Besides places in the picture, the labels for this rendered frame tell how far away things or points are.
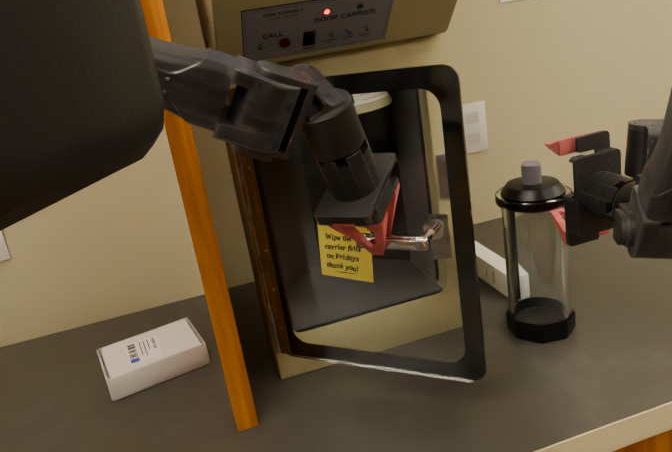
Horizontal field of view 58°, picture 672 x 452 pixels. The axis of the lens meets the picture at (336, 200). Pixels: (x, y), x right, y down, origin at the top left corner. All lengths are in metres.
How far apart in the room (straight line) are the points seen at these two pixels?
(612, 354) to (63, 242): 1.00
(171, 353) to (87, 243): 0.37
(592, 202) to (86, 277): 0.97
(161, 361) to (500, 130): 0.91
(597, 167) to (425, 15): 0.29
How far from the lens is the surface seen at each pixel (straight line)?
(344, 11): 0.78
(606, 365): 0.95
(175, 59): 0.55
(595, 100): 1.62
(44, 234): 1.33
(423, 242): 0.69
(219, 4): 0.73
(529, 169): 0.92
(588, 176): 0.81
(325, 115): 0.59
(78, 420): 1.05
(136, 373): 1.04
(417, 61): 0.90
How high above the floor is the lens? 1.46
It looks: 17 degrees down
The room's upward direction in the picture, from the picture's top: 9 degrees counter-clockwise
